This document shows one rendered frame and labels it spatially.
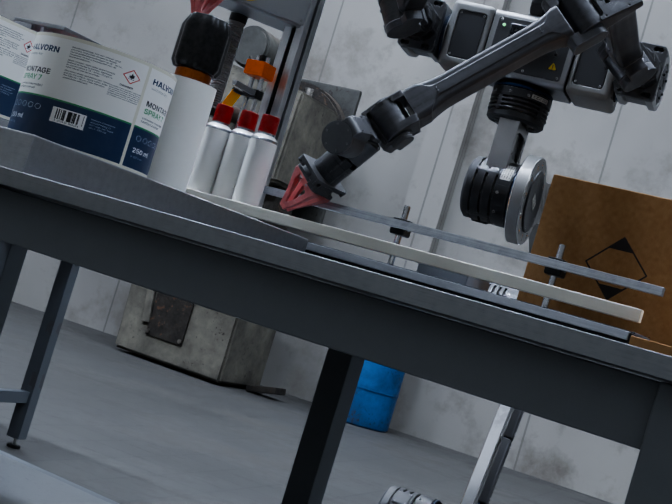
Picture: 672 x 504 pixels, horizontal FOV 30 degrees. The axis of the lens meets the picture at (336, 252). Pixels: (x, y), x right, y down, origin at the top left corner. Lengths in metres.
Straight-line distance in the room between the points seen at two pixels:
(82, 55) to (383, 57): 8.50
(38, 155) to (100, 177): 0.12
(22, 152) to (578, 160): 8.21
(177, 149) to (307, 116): 7.03
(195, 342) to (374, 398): 1.33
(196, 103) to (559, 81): 1.02
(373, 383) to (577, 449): 1.58
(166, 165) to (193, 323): 7.00
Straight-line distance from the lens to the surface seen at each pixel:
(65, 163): 1.60
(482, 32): 2.85
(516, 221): 2.72
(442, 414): 9.58
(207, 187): 2.33
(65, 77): 1.69
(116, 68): 1.68
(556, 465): 9.42
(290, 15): 2.48
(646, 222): 2.16
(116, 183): 1.67
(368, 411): 9.00
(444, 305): 1.14
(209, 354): 8.90
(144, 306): 9.21
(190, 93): 2.03
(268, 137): 2.29
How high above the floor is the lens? 0.79
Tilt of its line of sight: 2 degrees up
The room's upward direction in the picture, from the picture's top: 17 degrees clockwise
